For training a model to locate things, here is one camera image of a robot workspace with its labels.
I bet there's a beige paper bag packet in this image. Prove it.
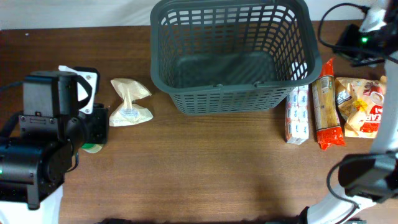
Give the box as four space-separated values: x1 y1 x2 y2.
109 78 154 127

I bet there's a yellow Nescafe coffee bag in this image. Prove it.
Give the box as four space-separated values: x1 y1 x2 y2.
335 76 387 139

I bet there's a green lid jar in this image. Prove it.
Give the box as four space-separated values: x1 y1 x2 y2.
81 143 103 154

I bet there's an orange spaghetti packet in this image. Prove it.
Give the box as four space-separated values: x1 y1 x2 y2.
312 58 345 151

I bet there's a white tissue pack stack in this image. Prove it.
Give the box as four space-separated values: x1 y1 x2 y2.
285 85 309 145

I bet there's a grey plastic shopping basket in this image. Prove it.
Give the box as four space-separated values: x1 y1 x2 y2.
150 0 322 115

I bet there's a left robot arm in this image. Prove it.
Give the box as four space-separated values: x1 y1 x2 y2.
1 65 109 223

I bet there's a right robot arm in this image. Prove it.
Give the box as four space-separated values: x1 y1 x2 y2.
297 1 397 223

